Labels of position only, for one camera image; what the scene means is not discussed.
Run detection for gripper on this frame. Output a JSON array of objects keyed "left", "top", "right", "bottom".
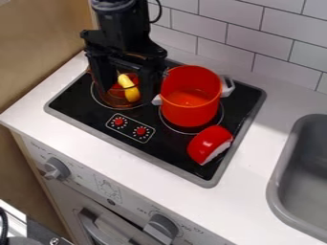
[{"left": 78, "top": 29, "right": 169, "bottom": 105}]

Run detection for copper pot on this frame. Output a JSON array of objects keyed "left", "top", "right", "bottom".
[{"left": 89, "top": 70, "right": 144, "bottom": 110}]

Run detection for yellow toy banana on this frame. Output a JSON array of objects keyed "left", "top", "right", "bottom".
[{"left": 116, "top": 73, "right": 142, "bottom": 103}]

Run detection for toy stove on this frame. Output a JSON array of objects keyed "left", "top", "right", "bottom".
[{"left": 42, "top": 58, "right": 269, "bottom": 189}]

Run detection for red and white toy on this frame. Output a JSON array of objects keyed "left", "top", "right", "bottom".
[{"left": 185, "top": 124, "right": 235, "bottom": 167}]

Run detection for toy sink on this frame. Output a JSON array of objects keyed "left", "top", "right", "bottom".
[{"left": 265, "top": 113, "right": 327, "bottom": 244}]

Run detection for orange pot with grey handles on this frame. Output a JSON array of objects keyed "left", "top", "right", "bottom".
[{"left": 150, "top": 64, "right": 237, "bottom": 129}]

